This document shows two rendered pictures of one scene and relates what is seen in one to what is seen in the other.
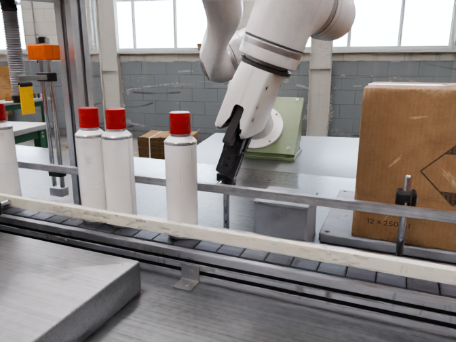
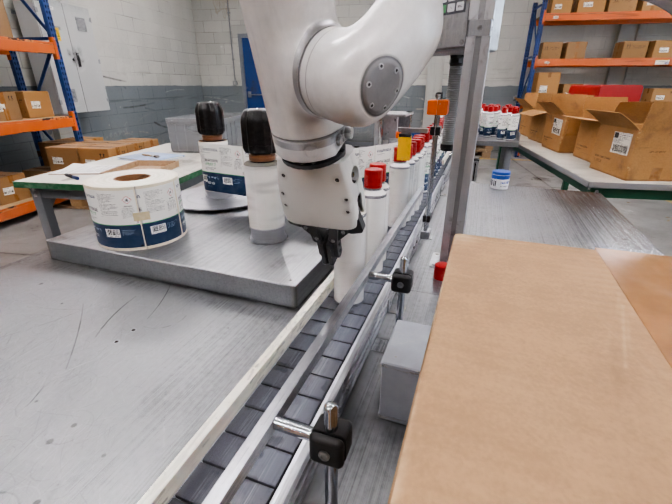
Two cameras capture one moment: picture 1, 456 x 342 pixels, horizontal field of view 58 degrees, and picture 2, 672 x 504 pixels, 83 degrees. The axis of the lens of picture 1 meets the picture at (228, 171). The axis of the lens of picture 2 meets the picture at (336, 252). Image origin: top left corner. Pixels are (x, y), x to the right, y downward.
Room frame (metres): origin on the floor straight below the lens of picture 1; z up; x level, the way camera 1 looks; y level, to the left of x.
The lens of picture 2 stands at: (0.59, -0.50, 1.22)
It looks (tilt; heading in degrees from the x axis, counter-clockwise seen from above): 24 degrees down; 88
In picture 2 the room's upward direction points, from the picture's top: straight up
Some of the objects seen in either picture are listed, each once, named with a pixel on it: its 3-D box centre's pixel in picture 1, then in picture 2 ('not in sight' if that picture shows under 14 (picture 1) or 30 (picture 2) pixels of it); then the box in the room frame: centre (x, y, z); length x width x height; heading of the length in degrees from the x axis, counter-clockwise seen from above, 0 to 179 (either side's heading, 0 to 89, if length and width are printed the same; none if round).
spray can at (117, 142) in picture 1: (119, 167); (371, 222); (0.69, 0.19, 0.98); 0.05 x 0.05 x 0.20
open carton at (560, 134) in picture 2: not in sight; (572, 123); (2.42, 2.35, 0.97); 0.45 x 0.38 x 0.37; 171
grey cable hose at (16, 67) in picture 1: (15, 53); (451, 105); (0.90, 0.45, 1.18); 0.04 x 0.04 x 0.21
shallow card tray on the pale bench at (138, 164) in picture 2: not in sight; (142, 169); (-0.34, 1.55, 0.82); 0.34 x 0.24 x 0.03; 84
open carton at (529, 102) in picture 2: not in sight; (540, 114); (2.64, 3.20, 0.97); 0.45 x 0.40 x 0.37; 170
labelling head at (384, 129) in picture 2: not in sight; (391, 155); (0.83, 0.77, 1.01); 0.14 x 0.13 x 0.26; 68
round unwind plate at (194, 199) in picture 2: not in sight; (220, 197); (0.26, 0.73, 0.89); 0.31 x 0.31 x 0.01
